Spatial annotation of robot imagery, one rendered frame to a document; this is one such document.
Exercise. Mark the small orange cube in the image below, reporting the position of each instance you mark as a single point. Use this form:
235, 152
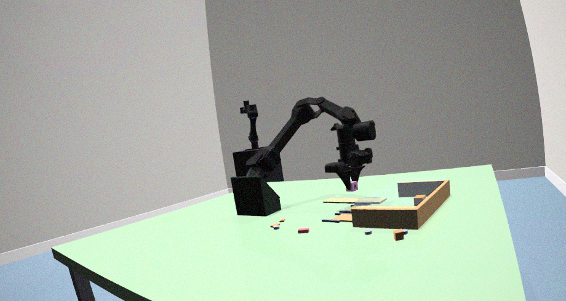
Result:
398, 234

